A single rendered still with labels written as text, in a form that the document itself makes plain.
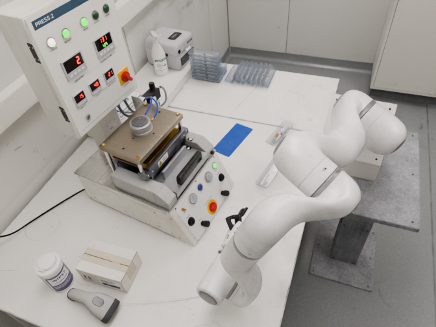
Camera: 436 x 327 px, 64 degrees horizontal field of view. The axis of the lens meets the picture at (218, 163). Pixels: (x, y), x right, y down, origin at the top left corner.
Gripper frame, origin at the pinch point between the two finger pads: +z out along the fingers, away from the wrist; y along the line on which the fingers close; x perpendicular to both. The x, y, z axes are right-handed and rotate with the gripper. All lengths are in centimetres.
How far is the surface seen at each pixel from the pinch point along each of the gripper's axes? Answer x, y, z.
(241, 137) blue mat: -29, -16, 52
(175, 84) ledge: -57, -61, 73
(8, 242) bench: -68, -59, -42
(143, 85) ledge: -67, -74, 64
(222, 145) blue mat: -33, -20, 43
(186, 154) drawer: -16.0, -31.1, 12.2
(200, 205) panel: -19.9, -14.1, 1.8
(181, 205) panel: -16.8, -20.3, -5.5
